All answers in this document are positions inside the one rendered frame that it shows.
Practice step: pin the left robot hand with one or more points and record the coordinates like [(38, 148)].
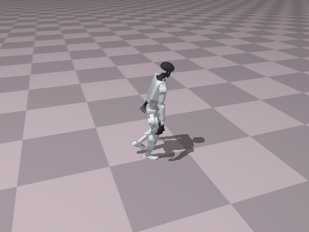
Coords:
[(144, 106)]

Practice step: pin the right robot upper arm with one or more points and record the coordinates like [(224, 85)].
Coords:
[(162, 90)]

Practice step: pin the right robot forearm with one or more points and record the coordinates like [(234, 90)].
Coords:
[(161, 113)]

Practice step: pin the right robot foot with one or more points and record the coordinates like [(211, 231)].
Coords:
[(151, 156)]

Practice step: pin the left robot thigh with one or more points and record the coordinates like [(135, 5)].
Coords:
[(157, 115)]

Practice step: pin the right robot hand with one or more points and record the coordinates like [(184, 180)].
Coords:
[(160, 129)]

